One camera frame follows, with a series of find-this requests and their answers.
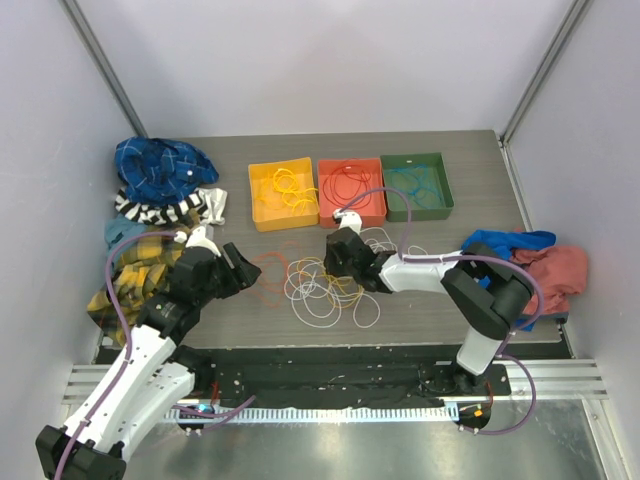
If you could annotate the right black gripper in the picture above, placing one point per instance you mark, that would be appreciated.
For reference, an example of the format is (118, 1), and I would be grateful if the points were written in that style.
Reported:
(330, 263)

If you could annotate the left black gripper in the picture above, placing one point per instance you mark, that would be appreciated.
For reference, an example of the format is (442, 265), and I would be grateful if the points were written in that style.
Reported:
(244, 271)

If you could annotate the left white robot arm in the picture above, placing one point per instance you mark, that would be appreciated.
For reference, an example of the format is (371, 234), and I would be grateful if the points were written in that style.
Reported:
(151, 374)

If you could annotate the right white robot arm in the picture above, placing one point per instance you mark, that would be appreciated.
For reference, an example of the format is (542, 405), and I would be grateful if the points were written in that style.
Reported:
(490, 292)

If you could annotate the red plastic bin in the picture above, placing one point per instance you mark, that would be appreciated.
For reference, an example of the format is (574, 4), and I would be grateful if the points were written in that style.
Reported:
(341, 180)

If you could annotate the black white striped cloth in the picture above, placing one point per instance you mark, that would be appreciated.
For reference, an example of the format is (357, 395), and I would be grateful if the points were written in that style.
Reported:
(203, 205)

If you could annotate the yellow plastic bin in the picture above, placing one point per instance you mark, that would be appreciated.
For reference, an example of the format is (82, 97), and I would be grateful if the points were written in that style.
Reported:
(283, 195)

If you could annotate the yellow plaid shirt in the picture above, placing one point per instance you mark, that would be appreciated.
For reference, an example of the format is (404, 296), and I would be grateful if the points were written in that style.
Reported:
(138, 273)

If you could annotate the green plastic bin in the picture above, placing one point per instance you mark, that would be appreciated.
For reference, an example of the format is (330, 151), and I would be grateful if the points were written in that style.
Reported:
(423, 180)

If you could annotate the teal cloth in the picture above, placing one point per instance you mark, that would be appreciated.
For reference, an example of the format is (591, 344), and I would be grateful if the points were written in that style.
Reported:
(117, 231)

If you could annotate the blue plaid shirt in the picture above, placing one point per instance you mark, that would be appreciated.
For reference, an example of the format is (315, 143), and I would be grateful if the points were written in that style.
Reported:
(160, 172)

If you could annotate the blue cloth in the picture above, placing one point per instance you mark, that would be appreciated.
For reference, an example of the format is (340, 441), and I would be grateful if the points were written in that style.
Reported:
(503, 244)

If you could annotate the salmon pink cloth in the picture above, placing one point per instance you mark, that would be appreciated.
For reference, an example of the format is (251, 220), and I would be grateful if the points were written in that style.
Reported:
(560, 271)

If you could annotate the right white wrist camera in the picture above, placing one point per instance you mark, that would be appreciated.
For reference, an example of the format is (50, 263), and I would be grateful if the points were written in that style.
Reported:
(348, 219)

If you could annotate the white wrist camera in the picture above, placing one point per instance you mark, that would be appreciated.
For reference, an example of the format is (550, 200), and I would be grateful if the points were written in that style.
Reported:
(348, 219)
(197, 238)

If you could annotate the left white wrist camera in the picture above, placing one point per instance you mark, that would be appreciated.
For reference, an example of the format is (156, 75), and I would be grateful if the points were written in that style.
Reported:
(197, 238)

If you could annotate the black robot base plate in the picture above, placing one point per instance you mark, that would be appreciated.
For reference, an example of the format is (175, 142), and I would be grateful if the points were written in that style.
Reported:
(340, 377)

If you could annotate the white slotted cable duct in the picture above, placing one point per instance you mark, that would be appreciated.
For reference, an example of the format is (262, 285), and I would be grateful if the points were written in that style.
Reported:
(449, 412)

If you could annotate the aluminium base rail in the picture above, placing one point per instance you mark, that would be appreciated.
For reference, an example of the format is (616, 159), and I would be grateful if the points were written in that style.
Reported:
(554, 380)

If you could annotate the left aluminium frame post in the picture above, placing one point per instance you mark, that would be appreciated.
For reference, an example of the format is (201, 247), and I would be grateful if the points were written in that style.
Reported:
(89, 39)

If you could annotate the aluminium frame post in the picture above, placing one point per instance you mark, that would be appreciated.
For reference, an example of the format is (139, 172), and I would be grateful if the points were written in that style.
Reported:
(89, 39)
(559, 41)

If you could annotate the right aluminium frame post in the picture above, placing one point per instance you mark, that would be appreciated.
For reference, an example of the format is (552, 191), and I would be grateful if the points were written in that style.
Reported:
(559, 41)

